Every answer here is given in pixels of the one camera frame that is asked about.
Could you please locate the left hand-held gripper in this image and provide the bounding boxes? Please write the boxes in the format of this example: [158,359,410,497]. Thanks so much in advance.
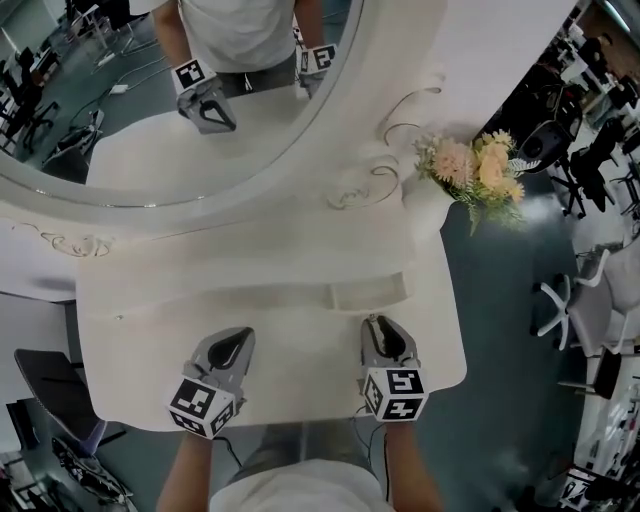
[166,326,258,442]

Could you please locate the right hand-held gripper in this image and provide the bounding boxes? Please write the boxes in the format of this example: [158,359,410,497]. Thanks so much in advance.
[358,315,431,424]

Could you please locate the white ornate dressing table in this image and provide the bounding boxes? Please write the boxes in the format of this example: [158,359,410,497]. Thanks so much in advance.
[0,0,469,434]

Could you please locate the black wheeled robot base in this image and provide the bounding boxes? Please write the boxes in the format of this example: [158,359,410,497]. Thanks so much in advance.
[498,78,585,175]

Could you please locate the person's right forearm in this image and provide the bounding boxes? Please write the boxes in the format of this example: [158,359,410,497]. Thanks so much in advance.
[384,418,445,512]

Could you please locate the person's left forearm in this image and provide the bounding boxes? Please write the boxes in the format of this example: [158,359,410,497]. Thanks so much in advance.
[156,431,217,512]

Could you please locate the oval white-framed mirror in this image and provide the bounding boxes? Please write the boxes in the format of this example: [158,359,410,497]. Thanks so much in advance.
[0,0,367,210]

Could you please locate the person's grey trousers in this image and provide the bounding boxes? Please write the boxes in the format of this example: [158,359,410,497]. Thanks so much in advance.
[233,418,375,475]

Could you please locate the white vase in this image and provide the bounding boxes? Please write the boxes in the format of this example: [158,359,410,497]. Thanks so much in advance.
[399,175,454,242]

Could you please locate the person's white shirt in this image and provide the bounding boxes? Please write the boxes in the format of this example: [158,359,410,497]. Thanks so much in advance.
[208,458,397,512]

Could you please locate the dark blue chair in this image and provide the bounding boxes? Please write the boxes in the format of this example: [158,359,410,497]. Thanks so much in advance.
[13,347,127,460]

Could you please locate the black equipment pile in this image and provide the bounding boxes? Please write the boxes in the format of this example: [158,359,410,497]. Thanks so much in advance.
[51,436,135,512]

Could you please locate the pale yellow flower bouquet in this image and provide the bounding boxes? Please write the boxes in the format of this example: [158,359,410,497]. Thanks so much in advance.
[411,128,540,237]

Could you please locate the white mesh office chair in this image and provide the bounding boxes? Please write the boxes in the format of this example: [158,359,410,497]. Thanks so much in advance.
[531,244,640,359]

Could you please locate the black stool with wooden legs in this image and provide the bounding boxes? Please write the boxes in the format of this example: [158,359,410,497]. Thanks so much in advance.
[556,346,625,402]

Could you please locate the black office chair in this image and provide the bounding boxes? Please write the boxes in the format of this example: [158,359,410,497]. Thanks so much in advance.
[548,116,620,220]

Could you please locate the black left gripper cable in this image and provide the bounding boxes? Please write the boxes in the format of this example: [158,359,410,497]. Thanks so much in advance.
[218,433,245,470]

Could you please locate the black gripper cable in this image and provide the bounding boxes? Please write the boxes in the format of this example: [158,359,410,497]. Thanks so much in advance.
[348,403,392,502]
[218,433,245,470]

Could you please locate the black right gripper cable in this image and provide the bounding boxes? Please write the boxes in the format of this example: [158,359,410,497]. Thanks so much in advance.
[348,403,392,502]

